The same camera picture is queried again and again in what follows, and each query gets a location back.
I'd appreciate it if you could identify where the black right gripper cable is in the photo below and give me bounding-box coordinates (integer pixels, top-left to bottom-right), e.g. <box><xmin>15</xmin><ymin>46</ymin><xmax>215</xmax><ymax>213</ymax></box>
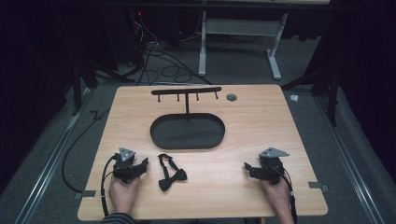
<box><xmin>268</xmin><ymin>163</ymin><xmax>299</xmax><ymax>224</ymax></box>

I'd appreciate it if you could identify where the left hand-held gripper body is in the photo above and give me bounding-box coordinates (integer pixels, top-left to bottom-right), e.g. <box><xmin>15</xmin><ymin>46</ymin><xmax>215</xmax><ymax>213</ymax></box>
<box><xmin>112</xmin><ymin>147</ymin><xmax>142</xmax><ymax>184</ymax></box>

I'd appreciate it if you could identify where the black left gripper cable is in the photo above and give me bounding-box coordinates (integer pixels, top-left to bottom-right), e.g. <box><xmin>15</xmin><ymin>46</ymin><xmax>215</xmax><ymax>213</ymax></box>
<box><xmin>99</xmin><ymin>154</ymin><xmax>119</xmax><ymax>217</ymax></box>

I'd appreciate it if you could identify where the black tripod stand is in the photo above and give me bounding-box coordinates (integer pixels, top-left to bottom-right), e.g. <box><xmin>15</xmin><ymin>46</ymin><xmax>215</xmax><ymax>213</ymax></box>
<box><xmin>71</xmin><ymin>58</ymin><xmax>135</xmax><ymax>117</ymax></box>
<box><xmin>280</xmin><ymin>65</ymin><xmax>341</xmax><ymax>128</ymax></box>

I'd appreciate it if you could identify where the metal floor rail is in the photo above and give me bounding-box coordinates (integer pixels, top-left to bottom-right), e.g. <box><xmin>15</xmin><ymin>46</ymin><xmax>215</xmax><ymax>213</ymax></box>
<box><xmin>13</xmin><ymin>88</ymin><xmax>96</xmax><ymax>224</ymax></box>
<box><xmin>313</xmin><ymin>95</ymin><xmax>387</xmax><ymax>224</ymax></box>

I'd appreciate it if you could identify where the black floor cable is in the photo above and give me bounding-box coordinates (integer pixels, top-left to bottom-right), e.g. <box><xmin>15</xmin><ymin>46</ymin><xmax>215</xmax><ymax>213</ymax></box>
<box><xmin>61</xmin><ymin>106</ymin><xmax>112</xmax><ymax>194</ymax></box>

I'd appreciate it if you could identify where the person's right hand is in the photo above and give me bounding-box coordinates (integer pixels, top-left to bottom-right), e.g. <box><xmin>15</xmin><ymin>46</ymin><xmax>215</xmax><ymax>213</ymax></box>
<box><xmin>259</xmin><ymin>175</ymin><xmax>292</xmax><ymax>216</ymax></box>

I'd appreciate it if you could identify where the white desk frame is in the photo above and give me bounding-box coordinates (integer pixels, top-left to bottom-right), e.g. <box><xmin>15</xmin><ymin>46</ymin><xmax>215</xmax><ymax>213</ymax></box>
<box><xmin>197</xmin><ymin>10</ymin><xmax>290</xmax><ymax>81</ymax></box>

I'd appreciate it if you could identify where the black hook stand with tray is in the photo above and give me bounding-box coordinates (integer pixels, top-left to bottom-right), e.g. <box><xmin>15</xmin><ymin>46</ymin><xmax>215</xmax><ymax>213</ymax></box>
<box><xmin>149</xmin><ymin>86</ymin><xmax>226</xmax><ymax>150</ymax></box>

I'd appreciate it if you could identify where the tangle of black floor cables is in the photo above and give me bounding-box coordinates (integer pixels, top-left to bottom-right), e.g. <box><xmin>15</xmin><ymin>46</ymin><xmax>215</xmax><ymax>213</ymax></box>
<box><xmin>125</xmin><ymin>12</ymin><xmax>214</xmax><ymax>87</ymax></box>

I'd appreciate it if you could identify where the black bow tie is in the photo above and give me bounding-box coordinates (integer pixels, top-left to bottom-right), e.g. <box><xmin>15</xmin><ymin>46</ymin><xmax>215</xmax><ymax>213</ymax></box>
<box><xmin>157</xmin><ymin>153</ymin><xmax>189</xmax><ymax>192</ymax></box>

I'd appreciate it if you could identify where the grey metal table bracket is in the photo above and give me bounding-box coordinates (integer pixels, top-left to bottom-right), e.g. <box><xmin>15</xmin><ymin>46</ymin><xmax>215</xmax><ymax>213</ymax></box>
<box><xmin>307</xmin><ymin>181</ymin><xmax>330</xmax><ymax>193</ymax></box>
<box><xmin>74</xmin><ymin>189</ymin><xmax>97</xmax><ymax>201</ymax></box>

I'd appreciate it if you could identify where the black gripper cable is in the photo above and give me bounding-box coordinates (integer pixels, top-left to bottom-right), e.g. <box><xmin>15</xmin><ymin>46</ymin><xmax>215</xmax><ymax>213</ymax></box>
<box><xmin>268</xmin><ymin>163</ymin><xmax>299</xmax><ymax>224</ymax></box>
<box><xmin>99</xmin><ymin>154</ymin><xmax>119</xmax><ymax>217</ymax></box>

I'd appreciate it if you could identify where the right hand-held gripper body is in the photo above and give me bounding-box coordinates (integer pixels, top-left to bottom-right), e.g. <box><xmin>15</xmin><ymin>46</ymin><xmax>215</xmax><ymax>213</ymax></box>
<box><xmin>257</xmin><ymin>147</ymin><xmax>290</xmax><ymax>186</ymax></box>

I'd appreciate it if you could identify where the person's left hand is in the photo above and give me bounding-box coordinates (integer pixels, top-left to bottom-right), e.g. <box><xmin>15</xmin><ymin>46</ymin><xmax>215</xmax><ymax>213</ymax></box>
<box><xmin>107</xmin><ymin>175</ymin><xmax>141</xmax><ymax>215</ymax></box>

